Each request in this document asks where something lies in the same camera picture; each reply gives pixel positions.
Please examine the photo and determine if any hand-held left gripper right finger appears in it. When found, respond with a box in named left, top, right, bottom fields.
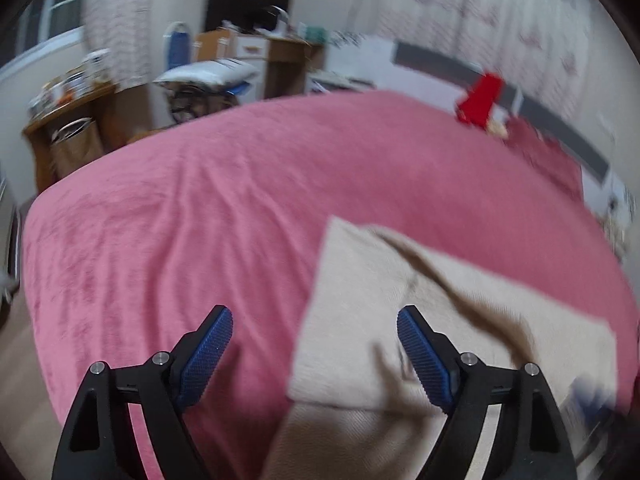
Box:
left=396, top=305, right=578, bottom=480

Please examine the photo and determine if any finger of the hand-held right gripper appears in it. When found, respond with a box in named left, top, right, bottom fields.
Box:
left=562, top=376, right=621, bottom=441

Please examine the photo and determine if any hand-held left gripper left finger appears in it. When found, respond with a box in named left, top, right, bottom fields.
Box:
left=51, top=305, right=234, bottom=480

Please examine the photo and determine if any beige knit sweater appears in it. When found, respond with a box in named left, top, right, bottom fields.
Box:
left=260, top=216, right=618, bottom=480

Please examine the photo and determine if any pink plush bed blanket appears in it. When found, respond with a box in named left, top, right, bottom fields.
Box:
left=20, top=89, right=640, bottom=480

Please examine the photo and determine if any white nightstand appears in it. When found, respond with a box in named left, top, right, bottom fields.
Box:
left=307, top=70, right=376, bottom=96
left=597, top=180, right=631, bottom=261

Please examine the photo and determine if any pink pillow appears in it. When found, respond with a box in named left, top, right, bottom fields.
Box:
left=505, top=120, right=586, bottom=201

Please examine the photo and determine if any brown paper bag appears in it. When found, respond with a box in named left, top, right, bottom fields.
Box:
left=50, top=117, right=105, bottom=177

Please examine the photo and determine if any red hanging garment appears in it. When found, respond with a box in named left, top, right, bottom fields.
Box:
left=454, top=72, right=505, bottom=128

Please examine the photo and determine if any wooden side table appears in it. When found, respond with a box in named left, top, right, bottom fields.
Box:
left=22, top=82, right=118, bottom=193

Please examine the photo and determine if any silver white pillow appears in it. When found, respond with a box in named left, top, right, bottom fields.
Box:
left=152, top=58, right=260, bottom=92

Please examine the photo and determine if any wooden desk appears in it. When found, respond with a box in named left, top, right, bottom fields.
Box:
left=192, top=30, right=321, bottom=101

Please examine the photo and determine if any grey and white headboard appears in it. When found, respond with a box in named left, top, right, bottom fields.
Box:
left=325, top=30, right=613, bottom=186

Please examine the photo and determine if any white drawer unit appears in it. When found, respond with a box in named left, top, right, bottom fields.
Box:
left=235, top=35, right=271, bottom=61

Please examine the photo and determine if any white carton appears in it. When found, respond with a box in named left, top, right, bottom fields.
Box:
left=82, top=49, right=113, bottom=81

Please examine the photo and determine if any blue chair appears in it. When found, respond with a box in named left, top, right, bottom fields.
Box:
left=165, top=21, right=261, bottom=126

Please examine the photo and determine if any white appliance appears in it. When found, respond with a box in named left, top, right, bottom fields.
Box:
left=265, top=5, right=291, bottom=36

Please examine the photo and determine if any black television screen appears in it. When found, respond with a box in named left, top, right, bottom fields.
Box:
left=205, top=0, right=293, bottom=36

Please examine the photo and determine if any white patterned curtain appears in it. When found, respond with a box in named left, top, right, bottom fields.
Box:
left=377, top=0, right=591, bottom=96
left=82, top=0, right=153, bottom=86

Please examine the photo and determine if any window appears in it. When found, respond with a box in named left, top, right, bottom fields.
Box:
left=15, top=0, right=86, bottom=61

